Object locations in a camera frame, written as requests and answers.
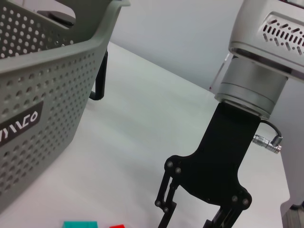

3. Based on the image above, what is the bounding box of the glass carafe with black lid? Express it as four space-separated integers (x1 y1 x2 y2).
37 10 110 102

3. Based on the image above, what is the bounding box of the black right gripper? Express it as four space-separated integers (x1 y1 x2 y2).
154 102 262 228

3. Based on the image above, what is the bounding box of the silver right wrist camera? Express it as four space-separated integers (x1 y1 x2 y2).
228 0 304 83

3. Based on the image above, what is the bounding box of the metal plug on right gripper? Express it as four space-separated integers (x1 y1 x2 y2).
252 133 283 155

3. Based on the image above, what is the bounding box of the grey perforated storage basket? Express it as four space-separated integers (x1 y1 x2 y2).
0 0 131 211

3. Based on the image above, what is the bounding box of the teal square toy plate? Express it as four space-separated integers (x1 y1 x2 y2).
63 220 98 228

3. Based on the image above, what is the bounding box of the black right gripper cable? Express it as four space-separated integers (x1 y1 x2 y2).
260 120 284 140

